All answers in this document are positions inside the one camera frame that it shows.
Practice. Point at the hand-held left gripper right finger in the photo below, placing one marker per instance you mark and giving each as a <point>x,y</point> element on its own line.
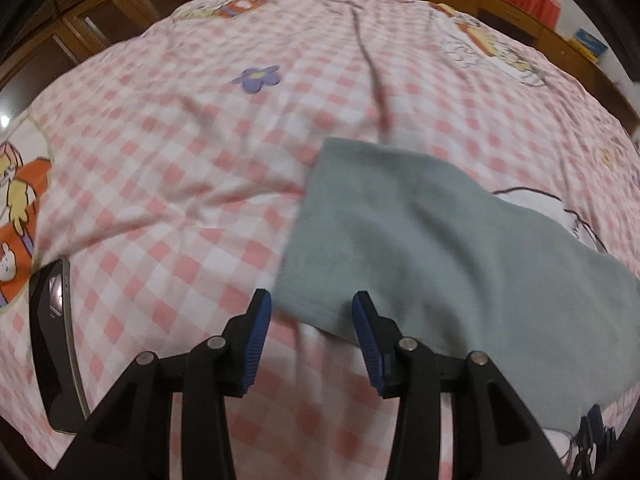
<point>367,342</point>

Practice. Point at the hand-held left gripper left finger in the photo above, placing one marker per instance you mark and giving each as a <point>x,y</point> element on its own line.
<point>257,340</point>

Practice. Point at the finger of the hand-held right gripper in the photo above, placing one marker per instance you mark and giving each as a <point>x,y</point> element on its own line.
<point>595,417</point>

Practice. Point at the grey pants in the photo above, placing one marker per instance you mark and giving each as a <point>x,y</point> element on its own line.
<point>440,260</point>

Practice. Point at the pink checked printed blanket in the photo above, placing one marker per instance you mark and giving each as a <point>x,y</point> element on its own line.
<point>175,160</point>

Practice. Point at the black smartphone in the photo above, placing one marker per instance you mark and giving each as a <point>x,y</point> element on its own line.
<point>50,345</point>

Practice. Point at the wooden headboard cabinet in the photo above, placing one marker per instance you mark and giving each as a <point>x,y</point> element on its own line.
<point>500,5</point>

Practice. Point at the dark wooden wardrobe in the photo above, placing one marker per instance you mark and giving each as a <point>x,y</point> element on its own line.
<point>75,15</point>

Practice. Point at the blue book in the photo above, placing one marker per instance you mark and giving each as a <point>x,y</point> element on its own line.
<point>590,42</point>

